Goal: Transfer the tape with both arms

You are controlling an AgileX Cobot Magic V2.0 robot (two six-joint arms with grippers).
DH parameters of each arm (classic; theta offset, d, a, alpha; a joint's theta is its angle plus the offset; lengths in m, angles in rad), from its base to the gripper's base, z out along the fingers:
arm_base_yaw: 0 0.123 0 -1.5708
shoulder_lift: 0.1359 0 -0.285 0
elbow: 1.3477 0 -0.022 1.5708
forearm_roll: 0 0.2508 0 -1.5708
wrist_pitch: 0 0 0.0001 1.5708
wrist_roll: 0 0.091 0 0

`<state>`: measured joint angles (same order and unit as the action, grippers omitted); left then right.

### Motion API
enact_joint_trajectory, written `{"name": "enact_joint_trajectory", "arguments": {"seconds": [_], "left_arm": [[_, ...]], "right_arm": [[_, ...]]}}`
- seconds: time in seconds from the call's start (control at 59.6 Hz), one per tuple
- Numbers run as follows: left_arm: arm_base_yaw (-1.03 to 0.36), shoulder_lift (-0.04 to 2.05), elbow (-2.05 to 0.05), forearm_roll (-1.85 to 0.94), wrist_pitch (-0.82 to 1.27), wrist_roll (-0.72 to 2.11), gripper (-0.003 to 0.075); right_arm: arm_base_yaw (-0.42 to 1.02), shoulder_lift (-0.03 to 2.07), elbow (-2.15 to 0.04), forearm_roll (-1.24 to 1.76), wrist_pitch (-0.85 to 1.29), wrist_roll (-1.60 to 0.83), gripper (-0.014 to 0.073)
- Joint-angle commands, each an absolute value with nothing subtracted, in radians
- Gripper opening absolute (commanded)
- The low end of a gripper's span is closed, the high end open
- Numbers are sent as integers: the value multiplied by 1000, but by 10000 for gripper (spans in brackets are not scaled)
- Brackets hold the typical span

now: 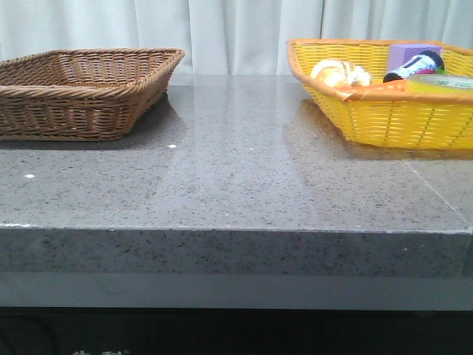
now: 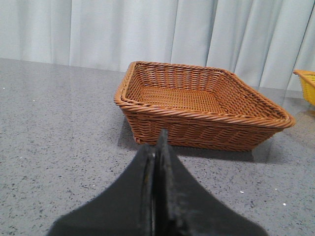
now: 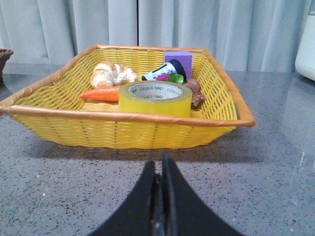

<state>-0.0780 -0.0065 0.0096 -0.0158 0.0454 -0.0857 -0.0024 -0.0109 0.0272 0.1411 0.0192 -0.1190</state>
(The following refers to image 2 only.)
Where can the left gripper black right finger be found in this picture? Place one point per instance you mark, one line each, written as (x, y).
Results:
(184, 208)

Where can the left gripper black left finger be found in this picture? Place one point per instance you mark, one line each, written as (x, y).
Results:
(123, 209)

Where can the brown wicker basket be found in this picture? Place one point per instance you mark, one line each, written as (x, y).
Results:
(200, 107)

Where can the yellow woven basket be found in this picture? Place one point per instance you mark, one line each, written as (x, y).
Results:
(307, 80)

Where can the white curtain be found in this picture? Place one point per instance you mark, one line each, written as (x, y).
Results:
(262, 41)

